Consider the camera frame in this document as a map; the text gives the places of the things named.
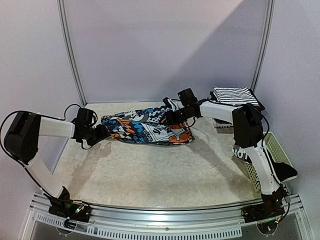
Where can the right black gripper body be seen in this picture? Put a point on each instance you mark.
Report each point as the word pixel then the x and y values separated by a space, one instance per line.
pixel 170 117

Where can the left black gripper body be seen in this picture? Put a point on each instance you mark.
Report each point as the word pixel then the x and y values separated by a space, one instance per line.
pixel 93 136

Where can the colourful graphic print garment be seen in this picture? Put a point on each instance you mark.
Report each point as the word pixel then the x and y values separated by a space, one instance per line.
pixel 145 126

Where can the black white striped shirt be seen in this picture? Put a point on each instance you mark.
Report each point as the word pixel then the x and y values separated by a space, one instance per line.
pixel 235 96

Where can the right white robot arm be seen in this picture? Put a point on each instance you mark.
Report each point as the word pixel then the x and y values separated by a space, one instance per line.
pixel 247 131

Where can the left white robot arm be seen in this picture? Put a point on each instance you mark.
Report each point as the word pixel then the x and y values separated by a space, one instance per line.
pixel 21 142

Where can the white perforated laundry basket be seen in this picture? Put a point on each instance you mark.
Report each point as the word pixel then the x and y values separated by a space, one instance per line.
pixel 267 164

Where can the black folded shirt with buttons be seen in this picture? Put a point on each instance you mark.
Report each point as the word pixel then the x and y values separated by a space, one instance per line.
pixel 213 99

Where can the black white lettered garment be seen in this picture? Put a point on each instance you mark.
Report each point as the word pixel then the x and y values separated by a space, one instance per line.
pixel 283 171

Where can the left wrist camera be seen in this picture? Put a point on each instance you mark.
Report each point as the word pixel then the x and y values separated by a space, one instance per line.
pixel 85 117

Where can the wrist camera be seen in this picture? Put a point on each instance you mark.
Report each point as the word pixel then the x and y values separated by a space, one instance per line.
pixel 186 98
pixel 85 117

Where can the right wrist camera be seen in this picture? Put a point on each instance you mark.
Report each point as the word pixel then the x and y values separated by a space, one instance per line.
pixel 186 98

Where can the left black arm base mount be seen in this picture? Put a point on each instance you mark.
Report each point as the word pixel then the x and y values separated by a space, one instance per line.
pixel 63 206

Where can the aluminium front rail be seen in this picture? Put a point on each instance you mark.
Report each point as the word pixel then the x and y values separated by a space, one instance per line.
pixel 220 222

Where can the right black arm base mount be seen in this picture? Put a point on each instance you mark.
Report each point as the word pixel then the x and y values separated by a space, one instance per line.
pixel 276 205

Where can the left aluminium frame post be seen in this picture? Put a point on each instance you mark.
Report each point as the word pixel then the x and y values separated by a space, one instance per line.
pixel 62 11

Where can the aluminium frame post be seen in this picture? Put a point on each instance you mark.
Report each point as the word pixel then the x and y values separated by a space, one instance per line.
pixel 62 11
pixel 264 43

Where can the right aluminium frame post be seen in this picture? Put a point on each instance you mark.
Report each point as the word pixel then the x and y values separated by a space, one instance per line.
pixel 264 43

